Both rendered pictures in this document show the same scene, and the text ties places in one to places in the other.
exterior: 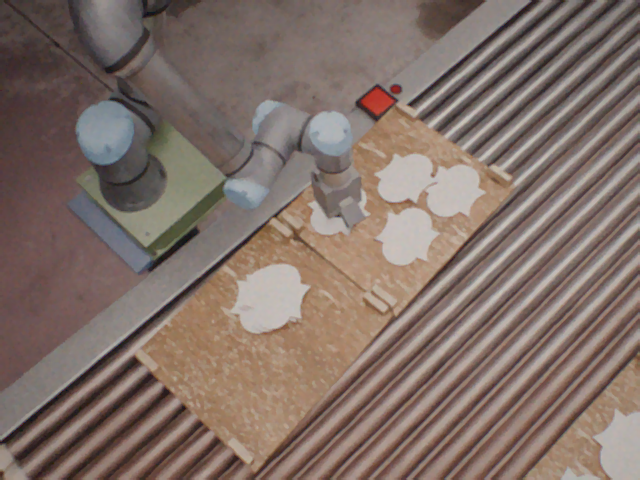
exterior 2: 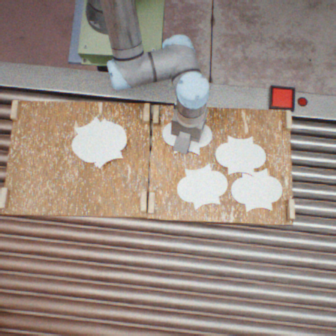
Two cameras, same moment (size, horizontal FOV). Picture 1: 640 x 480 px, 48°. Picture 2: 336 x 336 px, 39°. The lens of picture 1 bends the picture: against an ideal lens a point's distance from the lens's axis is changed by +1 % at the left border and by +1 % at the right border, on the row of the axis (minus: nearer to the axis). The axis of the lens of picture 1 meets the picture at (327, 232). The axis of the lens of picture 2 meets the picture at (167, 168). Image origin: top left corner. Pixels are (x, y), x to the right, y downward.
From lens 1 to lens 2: 0.49 m
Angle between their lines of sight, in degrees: 18
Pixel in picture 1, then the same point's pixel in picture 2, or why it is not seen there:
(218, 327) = (63, 129)
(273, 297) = (100, 143)
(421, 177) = (248, 164)
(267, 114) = (174, 43)
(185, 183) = not seen: hidden behind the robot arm
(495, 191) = (278, 215)
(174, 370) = (22, 127)
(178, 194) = not seen: hidden behind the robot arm
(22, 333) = (49, 38)
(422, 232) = (212, 193)
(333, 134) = (188, 91)
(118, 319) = (30, 76)
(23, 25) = not seen: outside the picture
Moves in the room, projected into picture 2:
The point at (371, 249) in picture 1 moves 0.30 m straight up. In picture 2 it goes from (177, 172) to (181, 135)
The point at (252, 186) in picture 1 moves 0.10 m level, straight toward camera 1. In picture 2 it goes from (119, 76) to (94, 108)
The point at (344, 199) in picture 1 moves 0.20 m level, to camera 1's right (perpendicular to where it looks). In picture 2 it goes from (185, 133) to (241, 180)
